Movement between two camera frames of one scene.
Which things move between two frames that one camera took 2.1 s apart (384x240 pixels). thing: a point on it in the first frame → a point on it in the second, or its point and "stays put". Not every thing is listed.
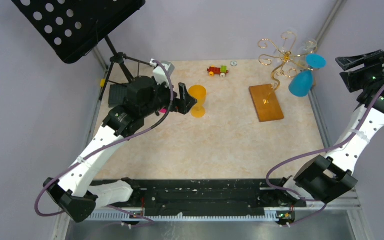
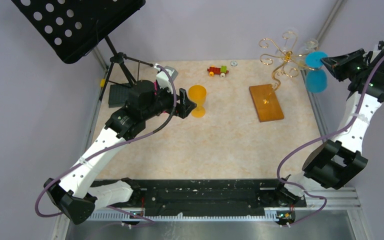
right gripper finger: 371,58 → 329,62
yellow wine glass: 199,92 stays put
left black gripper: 184,106 stays put
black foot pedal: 117,94 stays put
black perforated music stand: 72,29 stays put
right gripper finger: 353,76 → 328,63
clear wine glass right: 309,45 stays put
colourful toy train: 213,70 stays put
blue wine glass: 301,85 → 316,79
